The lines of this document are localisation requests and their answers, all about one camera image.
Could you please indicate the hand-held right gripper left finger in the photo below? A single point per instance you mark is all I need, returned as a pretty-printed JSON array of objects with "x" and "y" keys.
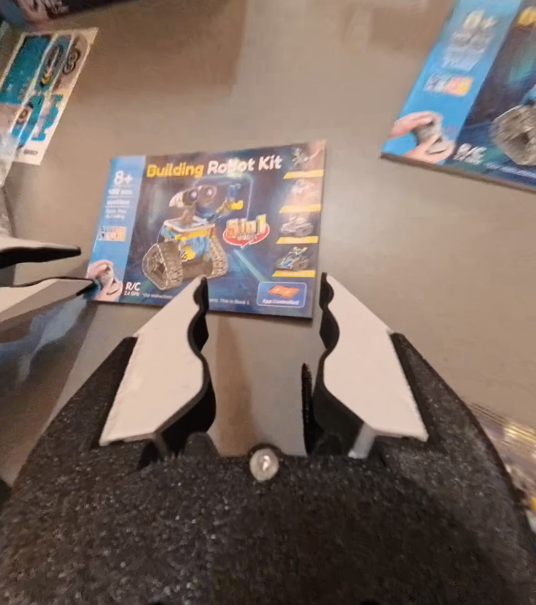
[{"x": 154, "y": 378}]

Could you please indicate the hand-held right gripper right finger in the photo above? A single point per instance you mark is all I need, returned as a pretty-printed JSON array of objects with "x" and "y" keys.
[{"x": 372, "y": 378}]

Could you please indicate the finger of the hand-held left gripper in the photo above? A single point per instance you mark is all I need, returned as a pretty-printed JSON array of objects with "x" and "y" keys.
[
  {"x": 12, "y": 302},
  {"x": 12, "y": 248}
]

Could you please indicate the blue sticker sheet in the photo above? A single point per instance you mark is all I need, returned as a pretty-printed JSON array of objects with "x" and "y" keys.
[{"x": 36, "y": 85}]

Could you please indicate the small blue leaflet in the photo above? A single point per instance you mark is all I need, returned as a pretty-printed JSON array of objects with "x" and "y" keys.
[{"x": 201, "y": 212}]

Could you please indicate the blue robot kit box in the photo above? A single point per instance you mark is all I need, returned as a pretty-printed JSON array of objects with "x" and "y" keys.
[{"x": 60, "y": 9}]

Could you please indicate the large blue instruction booklet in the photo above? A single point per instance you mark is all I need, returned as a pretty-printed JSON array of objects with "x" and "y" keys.
[{"x": 485, "y": 94}]

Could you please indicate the clear bag of yellow parts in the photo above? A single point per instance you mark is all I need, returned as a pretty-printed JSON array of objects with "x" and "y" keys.
[{"x": 532, "y": 463}]

